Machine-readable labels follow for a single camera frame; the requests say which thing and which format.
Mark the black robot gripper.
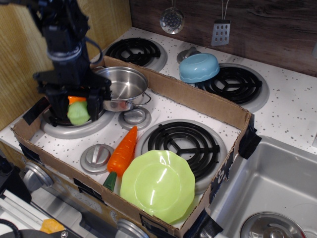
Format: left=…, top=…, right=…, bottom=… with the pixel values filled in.
left=33, top=53, right=111, bottom=121

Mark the green toy broccoli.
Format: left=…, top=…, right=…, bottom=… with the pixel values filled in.
left=67, top=101, right=90, bottom=125

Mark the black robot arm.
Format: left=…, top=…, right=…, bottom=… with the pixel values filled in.
left=0, top=0, right=111, bottom=121

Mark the small steel pan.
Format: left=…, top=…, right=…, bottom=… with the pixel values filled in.
left=93, top=66, right=152, bottom=112

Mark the short orange toy carrot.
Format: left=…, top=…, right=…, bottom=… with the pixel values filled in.
left=68, top=96, right=86, bottom=104

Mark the silver stove knob lower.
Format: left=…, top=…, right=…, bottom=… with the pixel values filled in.
left=80, top=144, right=114, bottom=175

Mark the silver stove knob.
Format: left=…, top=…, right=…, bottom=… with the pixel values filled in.
left=176, top=47, right=201, bottom=64
left=118, top=108, right=152, bottom=130
left=80, top=144, right=114, bottom=175

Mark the silver stove knob upper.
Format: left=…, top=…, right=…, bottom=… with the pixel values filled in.
left=118, top=108, right=152, bottom=130

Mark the long orange toy carrot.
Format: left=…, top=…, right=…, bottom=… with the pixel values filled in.
left=103, top=126, right=138, bottom=191

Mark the rear left black burner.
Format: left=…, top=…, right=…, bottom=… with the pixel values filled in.
left=103, top=38, right=167, bottom=72

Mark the silver oven knob left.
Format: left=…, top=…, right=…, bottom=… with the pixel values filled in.
left=23, top=162, right=54, bottom=191

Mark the silver oven knob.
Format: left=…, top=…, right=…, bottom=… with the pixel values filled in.
left=115, top=219, right=144, bottom=238
left=23, top=162, right=54, bottom=191

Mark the light green plastic plate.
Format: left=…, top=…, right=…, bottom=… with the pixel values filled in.
left=120, top=150, right=195, bottom=224

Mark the hanging steel strainer ladle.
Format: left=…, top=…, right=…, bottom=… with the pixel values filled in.
left=159, top=0, right=185, bottom=35

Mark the blue plastic bowl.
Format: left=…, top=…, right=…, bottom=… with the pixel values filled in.
left=179, top=53, right=220, bottom=83

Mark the yellow sponge piece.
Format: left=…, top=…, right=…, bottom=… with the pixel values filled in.
left=40, top=219, right=65, bottom=234

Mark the silver rear stove knob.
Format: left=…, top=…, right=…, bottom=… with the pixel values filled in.
left=176, top=47, right=201, bottom=64

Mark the brown cardboard fence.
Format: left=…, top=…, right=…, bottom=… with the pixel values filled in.
left=11, top=56, right=263, bottom=238

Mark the silver oven knob centre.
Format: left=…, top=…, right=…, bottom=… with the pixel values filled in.
left=115, top=219, right=144, bottom=238

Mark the front right black burner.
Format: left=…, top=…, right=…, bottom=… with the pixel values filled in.
left=135, top=119, right=227, bottom=195

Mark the hanging steel slotted spatula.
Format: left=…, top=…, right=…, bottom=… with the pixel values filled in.
left=211, top=0, right=231, bottom=47

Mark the stainless steel sink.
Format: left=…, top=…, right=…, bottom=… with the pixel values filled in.
left=210, top=136, right=317, bottom=238

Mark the silver sink drain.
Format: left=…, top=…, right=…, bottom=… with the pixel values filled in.
left=239, top=212, right=307, bottom=238

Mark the black cable loop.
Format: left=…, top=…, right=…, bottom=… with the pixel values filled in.
left=0, top=218, right=22, bottom=238

